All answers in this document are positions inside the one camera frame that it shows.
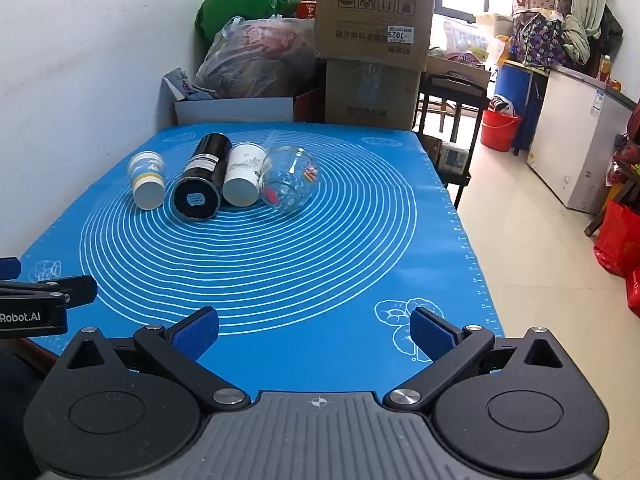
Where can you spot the red shopping bag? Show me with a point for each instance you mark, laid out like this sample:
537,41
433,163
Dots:
620,240

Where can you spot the flat cardboard box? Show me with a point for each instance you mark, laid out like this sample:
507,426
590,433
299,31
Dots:
460,67

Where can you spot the red carton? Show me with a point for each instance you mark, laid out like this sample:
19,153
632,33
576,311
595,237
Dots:
309,106

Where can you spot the clear glass cup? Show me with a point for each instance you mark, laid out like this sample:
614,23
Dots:
287,180

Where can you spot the striped plastic bag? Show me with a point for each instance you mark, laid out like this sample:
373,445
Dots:
501,105

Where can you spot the large cardboard box white label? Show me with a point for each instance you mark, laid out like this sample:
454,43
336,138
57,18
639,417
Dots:
370,20

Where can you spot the white chest freezer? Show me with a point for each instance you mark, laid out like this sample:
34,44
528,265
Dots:
575,140

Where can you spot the green cloth bundle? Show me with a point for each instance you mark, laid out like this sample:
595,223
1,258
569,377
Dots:
580,40

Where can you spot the white cup grey print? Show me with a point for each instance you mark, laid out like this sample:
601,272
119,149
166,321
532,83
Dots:
242,180

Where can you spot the red bucket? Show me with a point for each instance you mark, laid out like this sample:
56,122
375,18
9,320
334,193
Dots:
500,132

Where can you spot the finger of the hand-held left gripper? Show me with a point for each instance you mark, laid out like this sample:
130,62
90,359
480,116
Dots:
9,267
77,290

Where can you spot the white paper cup blue print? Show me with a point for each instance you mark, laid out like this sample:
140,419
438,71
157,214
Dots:
147,191

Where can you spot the black chair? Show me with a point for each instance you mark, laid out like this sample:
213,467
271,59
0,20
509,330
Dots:
452,91

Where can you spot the black cup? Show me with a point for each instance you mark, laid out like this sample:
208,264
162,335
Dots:
202,170

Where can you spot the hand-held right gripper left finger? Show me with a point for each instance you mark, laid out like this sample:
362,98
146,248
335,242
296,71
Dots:
197,334

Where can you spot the white plastic package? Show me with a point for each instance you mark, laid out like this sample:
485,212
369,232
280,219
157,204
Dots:
465,37

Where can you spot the plain cardboard box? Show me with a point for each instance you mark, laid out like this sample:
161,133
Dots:
370,100

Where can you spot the green plastic bag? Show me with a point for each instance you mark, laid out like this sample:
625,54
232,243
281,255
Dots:
240,0

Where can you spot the blue barrel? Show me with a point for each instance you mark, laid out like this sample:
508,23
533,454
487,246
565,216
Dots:
515,87

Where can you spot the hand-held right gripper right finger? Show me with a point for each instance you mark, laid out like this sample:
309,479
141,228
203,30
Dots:
434,334

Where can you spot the blue white paper bag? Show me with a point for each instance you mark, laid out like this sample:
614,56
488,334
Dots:
182,85

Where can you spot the clear plastic bag red contents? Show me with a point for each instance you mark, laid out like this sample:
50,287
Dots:
260,60

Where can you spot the oil bottle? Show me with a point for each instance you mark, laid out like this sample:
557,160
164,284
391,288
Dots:
605,70

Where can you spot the white open box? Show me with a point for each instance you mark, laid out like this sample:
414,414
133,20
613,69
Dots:
235,110

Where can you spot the small white box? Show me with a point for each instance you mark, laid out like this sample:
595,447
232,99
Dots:
454,156

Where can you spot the blue silicone mat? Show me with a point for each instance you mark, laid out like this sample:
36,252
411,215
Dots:
300,270

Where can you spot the purple patterned bag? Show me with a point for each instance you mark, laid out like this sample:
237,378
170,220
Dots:
540,40

